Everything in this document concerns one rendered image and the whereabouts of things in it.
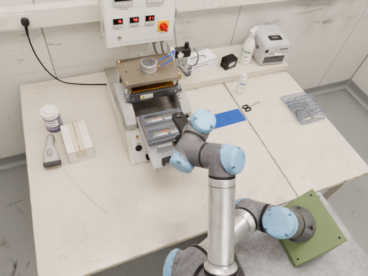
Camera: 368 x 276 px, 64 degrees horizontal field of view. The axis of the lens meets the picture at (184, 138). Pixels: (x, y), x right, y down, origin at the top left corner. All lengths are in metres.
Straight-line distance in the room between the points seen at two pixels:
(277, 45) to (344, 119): 1.47
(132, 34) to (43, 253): 1.01
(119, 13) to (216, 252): 1.03
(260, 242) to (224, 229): 0.61
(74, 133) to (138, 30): 0.58
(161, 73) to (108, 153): 0.49
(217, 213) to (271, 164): 0.87
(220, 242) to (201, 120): 0.34
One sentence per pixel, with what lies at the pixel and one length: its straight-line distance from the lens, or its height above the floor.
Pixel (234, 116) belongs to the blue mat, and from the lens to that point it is 1.79.
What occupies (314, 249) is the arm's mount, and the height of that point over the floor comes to 0.85.
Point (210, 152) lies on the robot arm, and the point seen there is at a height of 1.39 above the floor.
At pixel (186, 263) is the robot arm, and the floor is 1.08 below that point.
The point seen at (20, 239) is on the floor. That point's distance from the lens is 2.30.
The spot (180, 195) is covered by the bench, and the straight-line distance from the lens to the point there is 1.44.
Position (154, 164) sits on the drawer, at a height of 0.97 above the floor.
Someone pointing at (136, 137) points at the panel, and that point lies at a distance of 1.43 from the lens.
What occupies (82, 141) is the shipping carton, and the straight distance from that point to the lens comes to 1.51.
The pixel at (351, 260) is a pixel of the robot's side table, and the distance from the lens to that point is 1.59.
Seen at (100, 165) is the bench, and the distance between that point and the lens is 1.52.
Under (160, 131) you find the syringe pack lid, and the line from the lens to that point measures 1.31.
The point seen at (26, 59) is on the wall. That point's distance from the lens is 1.91.
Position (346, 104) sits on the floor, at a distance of 3.51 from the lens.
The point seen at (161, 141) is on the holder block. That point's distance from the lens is 1.29.
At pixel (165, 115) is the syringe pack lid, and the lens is 1.37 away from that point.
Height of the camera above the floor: 2.03
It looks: 52 degrees down
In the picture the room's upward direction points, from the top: 10 degrees clockwise
